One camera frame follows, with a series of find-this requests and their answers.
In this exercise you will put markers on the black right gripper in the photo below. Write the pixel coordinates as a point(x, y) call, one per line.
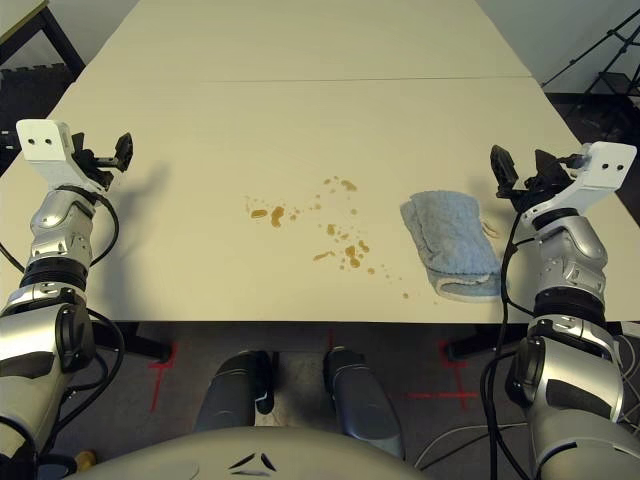
point(542, 182)

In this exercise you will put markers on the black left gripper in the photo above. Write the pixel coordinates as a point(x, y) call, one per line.
point(95, 167)

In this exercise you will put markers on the light blue fluffy rag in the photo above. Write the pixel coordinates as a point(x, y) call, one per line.
point(450, 235)

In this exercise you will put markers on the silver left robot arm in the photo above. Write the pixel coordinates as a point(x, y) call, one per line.
point(60, 235)

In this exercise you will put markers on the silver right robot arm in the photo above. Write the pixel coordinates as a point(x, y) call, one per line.
point(570, 260)

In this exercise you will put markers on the black foam floor mat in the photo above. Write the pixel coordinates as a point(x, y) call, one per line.
point(30, 95)

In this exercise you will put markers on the black low stand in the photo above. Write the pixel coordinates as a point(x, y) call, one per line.
point(612, 82)

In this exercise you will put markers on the black tripod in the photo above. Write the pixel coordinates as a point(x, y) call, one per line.
point(612, 32)

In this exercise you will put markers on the brown liquid spill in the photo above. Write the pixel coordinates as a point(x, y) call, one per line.
point(276, 215)

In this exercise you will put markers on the black table foot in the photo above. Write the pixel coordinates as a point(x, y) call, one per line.
point(135, 342)

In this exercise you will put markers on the red floor tape mark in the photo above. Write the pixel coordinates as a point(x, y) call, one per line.
point(159, 377)
point(460, 394)

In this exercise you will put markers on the grey left robot leg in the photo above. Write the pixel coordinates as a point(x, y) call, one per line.
point(230, 395)

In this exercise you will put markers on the grey robot leg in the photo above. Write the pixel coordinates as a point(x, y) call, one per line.
point(230, 395)
point(360, 400)

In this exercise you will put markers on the grey right robot leg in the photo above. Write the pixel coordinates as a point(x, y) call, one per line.
point(360, 400)

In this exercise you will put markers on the small tan knob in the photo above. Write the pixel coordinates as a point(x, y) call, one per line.
point(85, 458)

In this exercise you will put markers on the grey robot torso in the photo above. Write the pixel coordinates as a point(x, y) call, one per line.
point(200, 455)

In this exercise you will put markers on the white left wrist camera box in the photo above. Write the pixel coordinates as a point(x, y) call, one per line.
point(42, 141)

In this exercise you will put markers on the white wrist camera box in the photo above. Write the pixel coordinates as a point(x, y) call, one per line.
point(607, 165)
point(42, 141)

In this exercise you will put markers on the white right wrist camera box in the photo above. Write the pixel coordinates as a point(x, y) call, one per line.
point(607, 165)

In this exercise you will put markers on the wooden table with black frame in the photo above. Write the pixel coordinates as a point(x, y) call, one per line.
point(50, 25)

